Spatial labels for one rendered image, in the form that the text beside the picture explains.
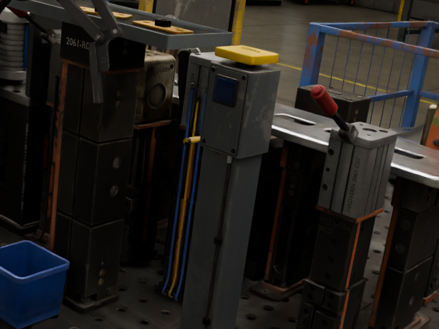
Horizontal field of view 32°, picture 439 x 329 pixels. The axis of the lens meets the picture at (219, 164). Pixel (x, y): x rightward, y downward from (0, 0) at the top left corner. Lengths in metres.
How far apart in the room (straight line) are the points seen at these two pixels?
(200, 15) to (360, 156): 3.97
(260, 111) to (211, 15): 4.09
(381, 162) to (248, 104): 0.24
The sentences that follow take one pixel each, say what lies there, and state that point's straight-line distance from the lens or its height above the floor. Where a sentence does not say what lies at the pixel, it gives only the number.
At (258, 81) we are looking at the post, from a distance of 0.97.
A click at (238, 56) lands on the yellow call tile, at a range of 0.97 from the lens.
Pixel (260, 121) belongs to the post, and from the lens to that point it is 1.00.
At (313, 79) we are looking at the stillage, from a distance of 3.47.
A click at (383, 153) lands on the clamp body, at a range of 1.11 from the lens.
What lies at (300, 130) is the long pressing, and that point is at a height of 1.00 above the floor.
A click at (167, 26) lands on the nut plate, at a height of 1.16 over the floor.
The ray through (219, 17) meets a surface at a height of 0.72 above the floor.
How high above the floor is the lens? 1.31
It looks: 17 degrees down
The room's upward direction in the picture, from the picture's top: 8 degrees clockwise
